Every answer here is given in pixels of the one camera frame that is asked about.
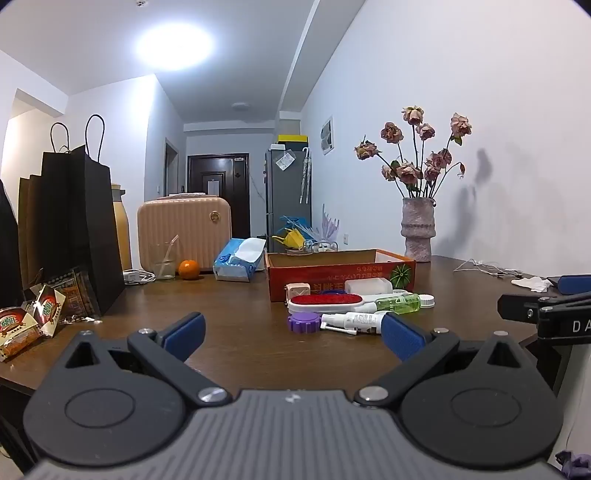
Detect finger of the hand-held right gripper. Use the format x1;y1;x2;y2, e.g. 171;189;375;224
497;292;591;322
547;274;591;296

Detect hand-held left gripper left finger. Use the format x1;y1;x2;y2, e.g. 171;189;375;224
60;312;233;408

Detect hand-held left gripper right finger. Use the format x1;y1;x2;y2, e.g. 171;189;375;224
355;312;528;409

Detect crumpled white tissue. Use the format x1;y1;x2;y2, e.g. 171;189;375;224
510;275;553;293

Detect green spray bottle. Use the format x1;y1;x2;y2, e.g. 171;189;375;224
373;294;436;316

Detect white spray bottle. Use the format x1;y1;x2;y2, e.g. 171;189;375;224
320;310;393;336

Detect white rectangular case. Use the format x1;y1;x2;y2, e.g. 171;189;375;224
345;278;393;294

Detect clear glass cup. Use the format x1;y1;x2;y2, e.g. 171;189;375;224
152;243;177;281

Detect red white lint brush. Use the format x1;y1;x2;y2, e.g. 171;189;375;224
287;290;416;317

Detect blue tissue pack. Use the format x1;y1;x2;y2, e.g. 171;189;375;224
213;237;267;282

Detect clear drinking straw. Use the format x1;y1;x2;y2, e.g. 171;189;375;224
163;235;180;273

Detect purple round lid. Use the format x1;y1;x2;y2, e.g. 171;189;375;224
286;311;321;333

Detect red cardboard box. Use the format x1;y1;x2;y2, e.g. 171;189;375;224
264;248;417;304

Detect pink suitcase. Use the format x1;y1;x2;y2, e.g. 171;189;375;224
137;195;232;277

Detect textured pink vase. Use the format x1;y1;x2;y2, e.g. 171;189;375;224
400;197;437;263

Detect beige cube container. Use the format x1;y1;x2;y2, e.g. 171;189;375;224
284;282;311;304

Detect checkered edge snack packet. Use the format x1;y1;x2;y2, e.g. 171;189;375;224
45;267;101;320

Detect beige thermos bottle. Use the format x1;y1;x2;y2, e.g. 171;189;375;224
111;184;133;272

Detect purple cloth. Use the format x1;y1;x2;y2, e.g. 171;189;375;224
555;450;591;480

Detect red white snack packet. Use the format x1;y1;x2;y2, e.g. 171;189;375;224
28;283;68;338

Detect dark wooden door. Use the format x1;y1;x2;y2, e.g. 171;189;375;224
187;152;251;239

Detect black paper bag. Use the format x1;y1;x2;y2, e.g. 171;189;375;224
41;114;126;319

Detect dried pink roses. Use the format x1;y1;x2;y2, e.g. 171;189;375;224
354;106;473;200

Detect orange snack packet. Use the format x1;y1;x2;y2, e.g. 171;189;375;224
0;306;41;363

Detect grey refrigerator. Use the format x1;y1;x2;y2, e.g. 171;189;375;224
264;148;312;241

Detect brown paper bag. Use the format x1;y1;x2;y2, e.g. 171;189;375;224
17;122;71;296

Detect white folded umbrella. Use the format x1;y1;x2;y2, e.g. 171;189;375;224
299;148;311;205

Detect round ceiling lamp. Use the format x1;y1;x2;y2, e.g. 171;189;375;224
133;22;216;71

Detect white earphone cable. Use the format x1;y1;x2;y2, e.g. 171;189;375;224
453;258;526;280

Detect white charger cable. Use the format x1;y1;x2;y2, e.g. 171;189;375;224
122;268;157;285

